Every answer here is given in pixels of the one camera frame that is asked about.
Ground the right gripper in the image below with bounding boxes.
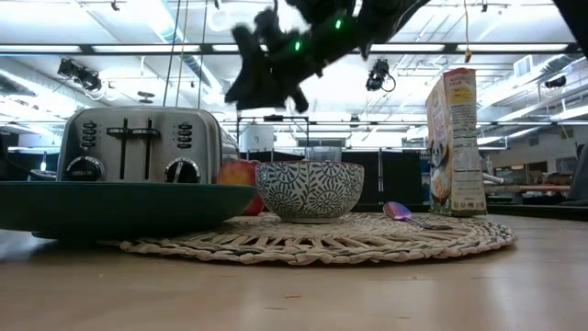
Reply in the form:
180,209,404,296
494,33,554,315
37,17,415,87
224,8,333,115

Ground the red apple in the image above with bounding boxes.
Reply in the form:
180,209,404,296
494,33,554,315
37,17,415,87
215,159,266,217

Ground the patterned ceramic bowl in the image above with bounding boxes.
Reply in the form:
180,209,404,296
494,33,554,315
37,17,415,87
254,160,366,225

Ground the iridescent metal spoon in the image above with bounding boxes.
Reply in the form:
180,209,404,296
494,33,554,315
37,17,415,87
382,200,454,231

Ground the teal plate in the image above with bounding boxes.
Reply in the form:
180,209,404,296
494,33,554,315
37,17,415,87
0,180,258,240

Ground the Panda Puffs cereal box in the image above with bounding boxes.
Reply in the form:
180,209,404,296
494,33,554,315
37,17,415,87
424,67,488,218

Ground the white tank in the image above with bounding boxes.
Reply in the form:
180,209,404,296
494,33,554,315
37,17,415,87
239,122,276,153

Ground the stainless steel toaster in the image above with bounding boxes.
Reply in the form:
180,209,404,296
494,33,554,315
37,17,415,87
55,106,240,183

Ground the black partition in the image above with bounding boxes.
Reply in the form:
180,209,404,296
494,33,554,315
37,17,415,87
342,149,426,206

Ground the round woven placemat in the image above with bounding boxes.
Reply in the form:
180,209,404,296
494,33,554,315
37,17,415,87
119,211,517,267

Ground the black overhead beam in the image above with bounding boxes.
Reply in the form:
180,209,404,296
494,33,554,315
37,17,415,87
0,42,588,56

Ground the ceiling vent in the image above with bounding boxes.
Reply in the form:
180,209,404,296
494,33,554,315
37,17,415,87
513,54,534,79

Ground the wooden bench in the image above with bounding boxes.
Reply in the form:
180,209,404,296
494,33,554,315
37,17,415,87
484,183,573,194

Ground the black shelf frame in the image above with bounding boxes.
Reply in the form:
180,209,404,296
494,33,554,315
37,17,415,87
236,114,310,148

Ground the thin hanging cable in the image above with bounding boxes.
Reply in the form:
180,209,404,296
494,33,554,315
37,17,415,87
175,0,190,108
163,0,180,108
197,0,208,109

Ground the black hanging camera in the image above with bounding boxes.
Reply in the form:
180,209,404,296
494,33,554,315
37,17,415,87
366,58,396,92

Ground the silver air duct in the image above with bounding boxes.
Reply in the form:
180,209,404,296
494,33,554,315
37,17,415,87
128,0,221,93

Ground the black ceiling camera rig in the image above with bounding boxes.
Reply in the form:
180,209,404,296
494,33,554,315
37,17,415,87
57,58,103,92

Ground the yellow hanging cable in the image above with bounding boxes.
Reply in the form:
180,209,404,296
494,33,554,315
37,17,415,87
462,0,473,64

